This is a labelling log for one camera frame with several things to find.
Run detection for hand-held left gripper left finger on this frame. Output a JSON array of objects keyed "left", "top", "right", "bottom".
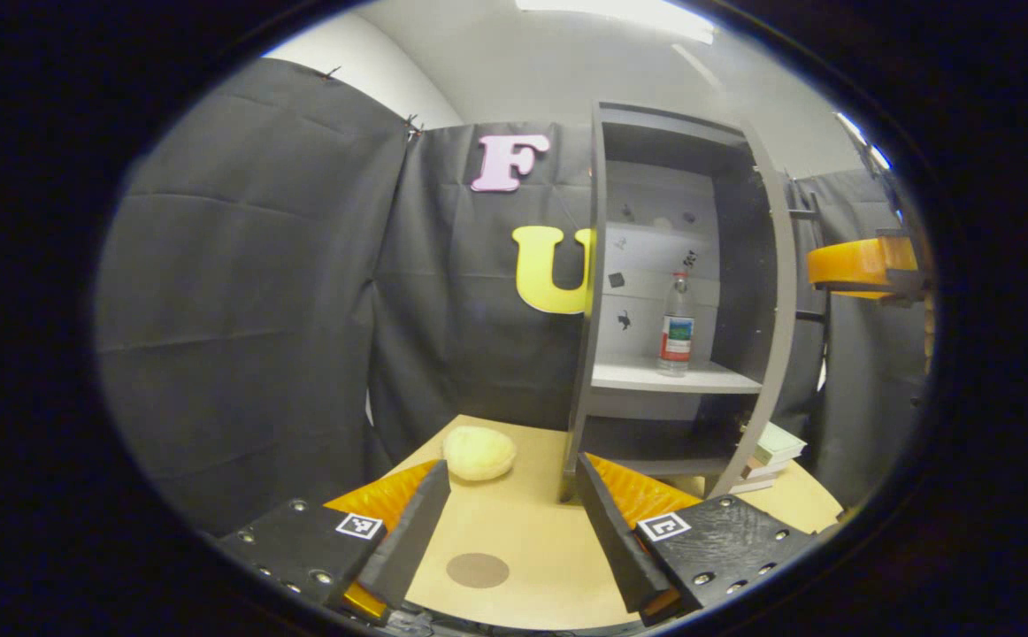
[{"left": 213, "top": 458, "right": 451, "bottom": 625}]

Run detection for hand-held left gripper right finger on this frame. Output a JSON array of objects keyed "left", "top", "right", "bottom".
[{"left": 574, "top": 453, "right": 820, "bottom": 627}]

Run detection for black door handle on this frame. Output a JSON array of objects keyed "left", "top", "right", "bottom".
[{"left": 786, "top": 193, "right": 833, "bottom": 324}]

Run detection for round brown coaster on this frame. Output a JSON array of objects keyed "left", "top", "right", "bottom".
[{"left": 445, "top": 552, "right": 511, "bottom": 590}]

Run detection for grey cabinet door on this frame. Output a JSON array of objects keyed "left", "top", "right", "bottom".
[{"left": 740, "top": 119, "right": 800, "bottom": 501}]

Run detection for grey cabinet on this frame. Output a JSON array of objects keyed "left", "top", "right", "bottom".
[{"left": 560, "top": 100, "right": 776, "bottom": 503}]

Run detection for clear plastic bottle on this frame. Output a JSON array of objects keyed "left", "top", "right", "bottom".
[{"left": 656, "top": 270, "right": 696, "bottom": 379}]

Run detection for pale yellow potato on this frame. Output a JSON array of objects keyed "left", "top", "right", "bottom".
[{"left": 441, "top": 426, "right": 518, "bottom": 483}]

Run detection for narrow ceiling light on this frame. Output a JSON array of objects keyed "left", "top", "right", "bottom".
[{"left": 837, "top": 111, "right": 894, "bottom": 173}]

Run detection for brown book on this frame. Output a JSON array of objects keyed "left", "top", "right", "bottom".
[{"left": 740, "top": 458, "right": 791, "bottom": 484}]

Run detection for black backdrop cloth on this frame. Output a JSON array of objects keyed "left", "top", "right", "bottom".
[{"left": 94, "top": 58, "right": 931, "bottom": 536}]

